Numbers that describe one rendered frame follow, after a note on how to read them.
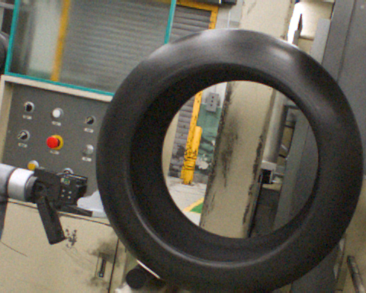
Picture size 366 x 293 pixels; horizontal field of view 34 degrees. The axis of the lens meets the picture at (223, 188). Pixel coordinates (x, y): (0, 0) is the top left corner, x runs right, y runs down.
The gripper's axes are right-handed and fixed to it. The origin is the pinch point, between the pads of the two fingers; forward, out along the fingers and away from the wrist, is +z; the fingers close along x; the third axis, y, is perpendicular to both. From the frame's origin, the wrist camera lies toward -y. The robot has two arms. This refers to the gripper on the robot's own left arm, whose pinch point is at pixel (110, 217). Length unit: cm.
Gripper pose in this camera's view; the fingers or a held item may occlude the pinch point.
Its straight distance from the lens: 139.7
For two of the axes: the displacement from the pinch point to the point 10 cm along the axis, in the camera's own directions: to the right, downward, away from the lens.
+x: 1.5, -1.0, 9.8
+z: 9.6, 2.4, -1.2
